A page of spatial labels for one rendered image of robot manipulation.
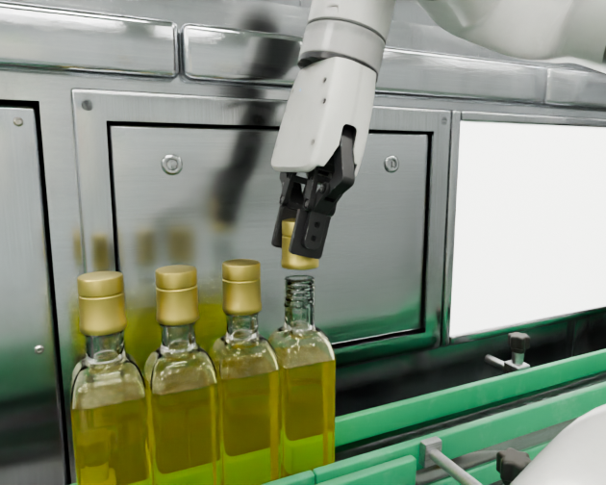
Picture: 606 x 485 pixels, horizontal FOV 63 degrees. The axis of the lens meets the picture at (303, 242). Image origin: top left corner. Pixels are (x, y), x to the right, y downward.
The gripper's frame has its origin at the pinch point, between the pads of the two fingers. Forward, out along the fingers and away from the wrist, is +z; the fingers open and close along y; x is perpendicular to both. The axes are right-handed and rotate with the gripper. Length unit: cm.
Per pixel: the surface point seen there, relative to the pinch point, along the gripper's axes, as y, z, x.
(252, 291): 1.7, 5.9, -3.9
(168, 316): 1.8, 9.0, -10.6
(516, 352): -5.6, 10.1, 39.5
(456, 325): -12.7, 9.0, 34.6
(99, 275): 0.6, 6.8, -16.3
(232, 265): 1.1, 4.1, -6.0
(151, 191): -12.2, -0.4, -12.1
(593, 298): -13, 1, 65
